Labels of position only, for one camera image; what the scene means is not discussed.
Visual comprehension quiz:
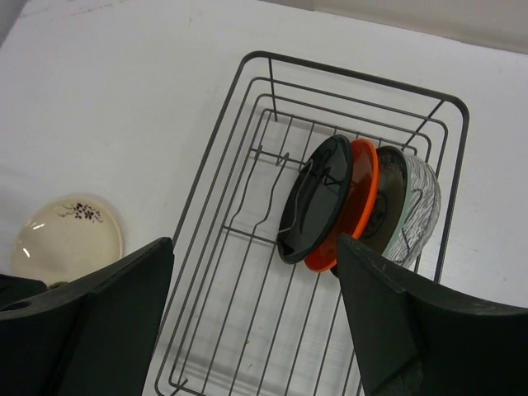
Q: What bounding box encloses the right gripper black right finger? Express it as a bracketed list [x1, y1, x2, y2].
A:
[337, 235, 527, 395]

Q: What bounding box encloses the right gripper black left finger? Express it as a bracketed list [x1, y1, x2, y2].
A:
[1, 238, 174, 395]

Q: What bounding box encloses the cream plate with flower pattern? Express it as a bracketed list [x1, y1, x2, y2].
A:
[10, 195, 124, 286]

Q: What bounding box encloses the clear glass plate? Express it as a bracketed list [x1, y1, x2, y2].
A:
[383, 153, 441, 268]

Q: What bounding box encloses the black round plate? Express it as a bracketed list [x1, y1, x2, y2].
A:
[277, 134, 353, 264]

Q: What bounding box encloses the orange round plate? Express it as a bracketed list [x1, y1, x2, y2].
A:
[304, 139, 380, 272]

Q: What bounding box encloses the grey wire dish rack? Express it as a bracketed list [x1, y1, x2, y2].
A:
[150, 50, 469, 395]

